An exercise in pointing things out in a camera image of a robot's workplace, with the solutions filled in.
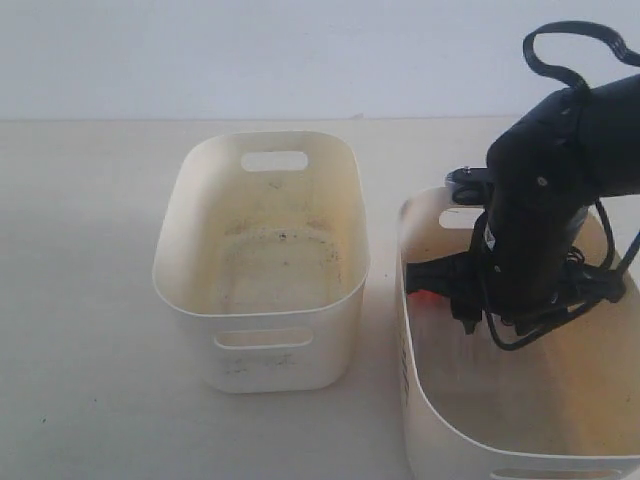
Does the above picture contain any orange-capped tube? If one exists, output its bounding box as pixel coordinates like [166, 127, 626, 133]
[409, 291, 444, 308]

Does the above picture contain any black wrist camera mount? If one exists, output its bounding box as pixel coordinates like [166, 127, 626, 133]
[445, 167, 494, 207]

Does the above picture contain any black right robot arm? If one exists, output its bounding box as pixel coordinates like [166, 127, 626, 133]
[405, 76, 639, 343]

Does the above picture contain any white plastic bin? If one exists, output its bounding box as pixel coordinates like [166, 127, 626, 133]
[394, 185, 640, 480]
[152, 131, 370, 393]

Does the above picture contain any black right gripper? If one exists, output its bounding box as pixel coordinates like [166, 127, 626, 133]
[407, 252, 497, 335]

